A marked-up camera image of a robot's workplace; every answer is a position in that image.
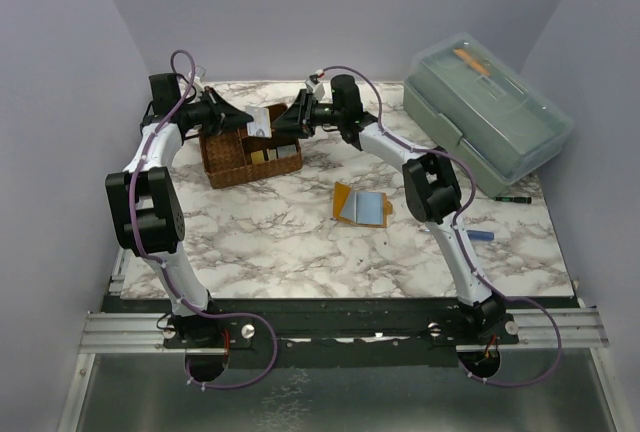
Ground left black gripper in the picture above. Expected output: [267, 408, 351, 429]
[178, 86, 253, 136]

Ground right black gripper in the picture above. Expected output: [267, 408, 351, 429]
[270, 92, 343, 143]

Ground white silver credit card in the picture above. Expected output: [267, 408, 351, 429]
[245, 106, 272, 139]

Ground yellow leather card holder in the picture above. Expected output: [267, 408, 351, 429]
[332, 182, 393, 228]

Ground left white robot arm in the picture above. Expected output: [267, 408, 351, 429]
[105, 72, 253, 347]

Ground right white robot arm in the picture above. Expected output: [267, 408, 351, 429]
[272, 74, 506, 344]

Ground brown woven basket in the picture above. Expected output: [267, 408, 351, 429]
[199, 129, 303, 189]

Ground orange tool inside toolbox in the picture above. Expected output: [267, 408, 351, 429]
[453, 48, 491, 77]

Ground clear lid plastic toolbox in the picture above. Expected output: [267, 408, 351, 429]
[403, 33, 574, 197]

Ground red blue screwdriver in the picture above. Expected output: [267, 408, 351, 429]
[421, 228, 494, 242]

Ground small black green screwdriver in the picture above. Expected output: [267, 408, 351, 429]
[492, 196, 533, 204]

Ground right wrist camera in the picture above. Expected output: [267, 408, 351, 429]
[305, 69, 325, 102]

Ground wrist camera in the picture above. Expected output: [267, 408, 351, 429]
[305, 69, 325, 102]
[187, 65, 206, 96]

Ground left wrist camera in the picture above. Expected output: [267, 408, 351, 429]
[187, 65, 206, 96]

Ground aluminium rail frame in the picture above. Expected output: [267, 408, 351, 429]
[54, 246, 189, 432]

